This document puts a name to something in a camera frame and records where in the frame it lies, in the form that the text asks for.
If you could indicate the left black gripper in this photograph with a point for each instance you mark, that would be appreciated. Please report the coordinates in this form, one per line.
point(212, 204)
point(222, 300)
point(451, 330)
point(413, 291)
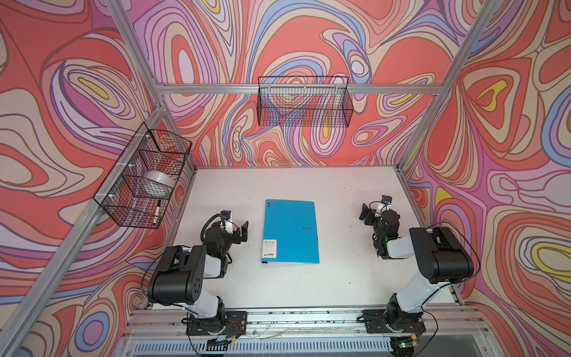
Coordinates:
point(235, 235)

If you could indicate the left black wire basket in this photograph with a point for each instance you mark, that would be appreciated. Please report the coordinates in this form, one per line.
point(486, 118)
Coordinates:
point(152, 149)

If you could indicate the aluminium front rail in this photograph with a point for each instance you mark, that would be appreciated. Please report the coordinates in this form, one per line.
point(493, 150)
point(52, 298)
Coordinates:
point(337, 321)

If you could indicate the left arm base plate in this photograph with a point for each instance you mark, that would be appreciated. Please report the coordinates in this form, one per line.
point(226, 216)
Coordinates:
point(225, 325)

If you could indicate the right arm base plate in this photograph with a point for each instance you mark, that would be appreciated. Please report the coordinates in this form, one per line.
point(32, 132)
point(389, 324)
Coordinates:
point(392, 321)

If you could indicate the white ventilation grille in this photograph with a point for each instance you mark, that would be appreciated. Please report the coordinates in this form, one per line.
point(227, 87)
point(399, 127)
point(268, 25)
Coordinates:
point(261, 347)

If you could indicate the black wire basket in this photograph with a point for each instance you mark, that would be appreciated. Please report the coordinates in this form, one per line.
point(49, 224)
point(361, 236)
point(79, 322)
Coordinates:
point(152, 149)
point(304, 101)

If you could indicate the teal file folder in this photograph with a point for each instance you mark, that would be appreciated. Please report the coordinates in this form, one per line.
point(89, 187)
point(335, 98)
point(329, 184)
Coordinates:
point(290, 234)

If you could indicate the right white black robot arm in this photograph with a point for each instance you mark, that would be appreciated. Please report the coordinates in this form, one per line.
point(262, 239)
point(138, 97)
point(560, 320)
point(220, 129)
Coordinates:
point(440, 258)

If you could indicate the black white marker pen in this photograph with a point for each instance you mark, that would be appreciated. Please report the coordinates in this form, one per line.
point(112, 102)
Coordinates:
point(156, 216)

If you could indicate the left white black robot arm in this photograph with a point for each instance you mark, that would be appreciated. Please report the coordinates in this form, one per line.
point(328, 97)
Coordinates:
point(178, 279)

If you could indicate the silver tape roll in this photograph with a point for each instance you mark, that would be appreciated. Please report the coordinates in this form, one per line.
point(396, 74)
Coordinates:
point(155, 185)

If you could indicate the back black wire basket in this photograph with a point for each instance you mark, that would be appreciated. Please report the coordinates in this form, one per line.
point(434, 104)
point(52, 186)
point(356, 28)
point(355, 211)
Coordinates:
point(304, 101)

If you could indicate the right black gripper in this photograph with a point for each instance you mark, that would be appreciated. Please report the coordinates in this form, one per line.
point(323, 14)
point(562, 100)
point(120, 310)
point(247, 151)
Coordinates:
point(370, 215)

